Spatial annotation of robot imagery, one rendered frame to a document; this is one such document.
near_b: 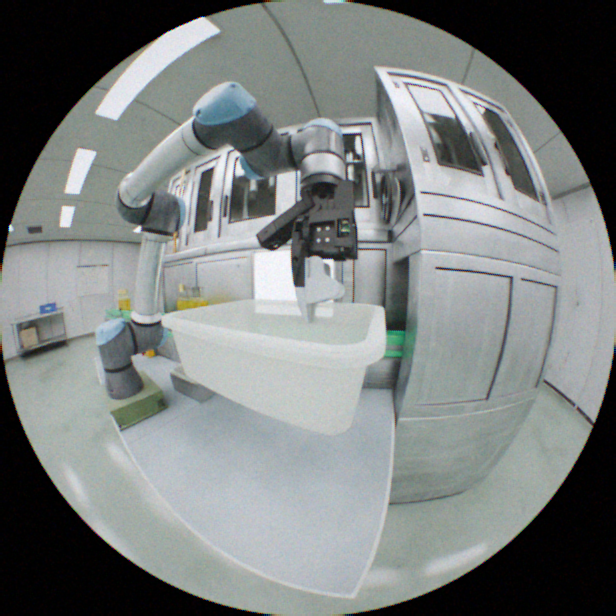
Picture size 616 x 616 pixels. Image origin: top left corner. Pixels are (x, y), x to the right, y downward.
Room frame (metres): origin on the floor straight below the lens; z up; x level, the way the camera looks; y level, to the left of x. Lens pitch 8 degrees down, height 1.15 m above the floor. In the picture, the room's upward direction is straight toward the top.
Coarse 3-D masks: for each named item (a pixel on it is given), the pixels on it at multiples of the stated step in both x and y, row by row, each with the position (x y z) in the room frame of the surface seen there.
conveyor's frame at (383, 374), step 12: (168, 348) 0.74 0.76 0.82; (180, 360) 0.72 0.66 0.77; (384, 360) 0.57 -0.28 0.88; (396, 360) 0.55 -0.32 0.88; (372, 372) 0.57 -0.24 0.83; (384, 372) 0.56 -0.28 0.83; (396, 372) 0.55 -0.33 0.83; (372, 384) 0.57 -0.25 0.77; (384, 384) 0.56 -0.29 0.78; (396, 384) 0.55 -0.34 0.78
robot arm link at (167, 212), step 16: (160, 192) 0.37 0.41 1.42; (160, 208) 0.38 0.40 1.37; (176, 208) 0.43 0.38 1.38; (144, 224) 0.37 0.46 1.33; (160, 224) 0.40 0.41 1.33; (176, 224) 0.45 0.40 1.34; (144, 240) 0.39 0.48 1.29; (160, 240) 0.42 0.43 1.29; (144, 256) 0.40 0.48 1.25; (160, 256) 0.44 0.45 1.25; (144, 272) 0.40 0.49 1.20; (160, 272) 0.46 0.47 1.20; (144, 288) 0.41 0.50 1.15; (144, 304) 0.42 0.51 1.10; (144, 320) 0.42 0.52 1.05; (160, 320) 0.48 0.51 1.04; (144, 336) 0.41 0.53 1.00; (160, 336) 0.47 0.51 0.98
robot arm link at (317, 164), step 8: (304, 160) 0.25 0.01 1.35; (312, 160) 0.24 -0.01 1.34; (320, 160) 0.24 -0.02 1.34; (328, 160) 0.24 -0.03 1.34; (336, 160) 0.24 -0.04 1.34; (304, 168) 0.25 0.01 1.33; (312, 168) 0.24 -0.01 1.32; (320, 168) 0.24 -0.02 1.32; (328, 168) 0.24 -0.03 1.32; (336, 168) 0.24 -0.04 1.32; (344, 168) 0.26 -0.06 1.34; (304, 176) 0.25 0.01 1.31; (336, 176) 0.24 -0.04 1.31; (344, 176) 0.26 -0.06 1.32
